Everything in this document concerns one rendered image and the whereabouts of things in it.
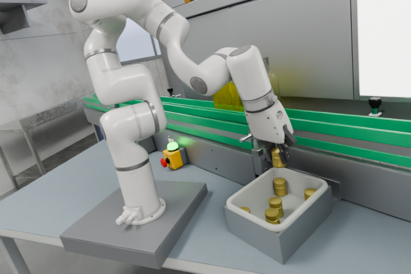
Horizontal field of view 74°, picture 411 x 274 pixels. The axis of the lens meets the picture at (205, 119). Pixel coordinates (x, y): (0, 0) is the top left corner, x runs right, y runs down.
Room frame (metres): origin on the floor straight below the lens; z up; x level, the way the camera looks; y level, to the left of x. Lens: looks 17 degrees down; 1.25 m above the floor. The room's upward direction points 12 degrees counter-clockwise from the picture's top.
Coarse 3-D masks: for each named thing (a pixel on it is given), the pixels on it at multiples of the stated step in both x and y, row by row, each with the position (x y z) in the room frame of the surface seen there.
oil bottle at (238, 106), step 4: (232, 80) 0.95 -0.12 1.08; (232, 84) 0.95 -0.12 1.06; (232, 88) 0.96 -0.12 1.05; (232, 92) 0.96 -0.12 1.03; (236, 92) 0.94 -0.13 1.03; (232, 96) 0.96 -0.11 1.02; (236, 96) 0.95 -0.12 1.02; (236, 100) 0.95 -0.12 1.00; (240, 100) 0.93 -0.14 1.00; (236, 104) 0.95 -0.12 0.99; (240, 104) 0.93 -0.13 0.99; (236, 108) 0.95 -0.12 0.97; (240, 108) 0.94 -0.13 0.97
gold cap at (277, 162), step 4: (276, 148) 0.64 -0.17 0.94; (272, 152) 0.63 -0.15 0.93; (276, 152) 0.62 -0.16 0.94; (272, 156) 0.63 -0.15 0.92; (276, 156) 0.62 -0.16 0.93; (272, 160) 0.64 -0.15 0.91; (276, 160) 0.62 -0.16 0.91; (280, 160) 0.62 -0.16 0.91; (276, 164) 0.62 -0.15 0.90; (280, 164) 0.62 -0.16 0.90
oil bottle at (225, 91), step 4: (228, 84) 0.97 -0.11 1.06; (224, 88) 0.99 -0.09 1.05; (228, 88) 0.97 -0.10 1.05; (224, 92) 0.99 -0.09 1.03; (228, 92) 0.97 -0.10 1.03; (224, 96) 0.99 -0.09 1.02; (228, 96) 0.98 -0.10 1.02; (224, 100) 1.00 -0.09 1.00; (228, 100) 0.98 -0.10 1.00; (232, 100) 0.97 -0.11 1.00; (224, 104) 1.00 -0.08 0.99; (228, 104) 0.98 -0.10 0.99; (232, 104) 0.97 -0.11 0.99; (224, 108) 1.00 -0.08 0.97; (228, 108) 0.99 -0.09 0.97; (232, 108) 0.97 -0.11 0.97
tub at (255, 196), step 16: (272, 176) 0.70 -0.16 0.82; (288, 176) 0.68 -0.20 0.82; (304, 176) 0.64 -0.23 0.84; (240, 192) 0.63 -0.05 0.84; (256, 192) 0.66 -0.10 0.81; (272, 192) 0.69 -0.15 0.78; (288, 192) 0.68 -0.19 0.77; (320, 192) 0.56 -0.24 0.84; (256, 208) 0.64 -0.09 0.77; (288, 208) 0.62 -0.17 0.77; (304, 208) 0.52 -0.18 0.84; (272, 224) 0.48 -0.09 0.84; (288, 224) 0.48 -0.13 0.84
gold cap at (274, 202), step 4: (276, 196) 0.61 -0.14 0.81; (268, 200) 0.61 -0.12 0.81; (272, 200) 0.60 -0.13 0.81; (276, 200) 0.60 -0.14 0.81; (280, 200) 0.60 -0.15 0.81; (272, 204) 0.59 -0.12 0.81; (276, 204) 0.58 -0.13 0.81; (280, 204) 0.59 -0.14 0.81; (276, 208) 0.58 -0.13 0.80; (280, 208) 0.59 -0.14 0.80; (280, 212) 0.59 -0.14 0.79; (280, 216) 0.58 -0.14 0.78
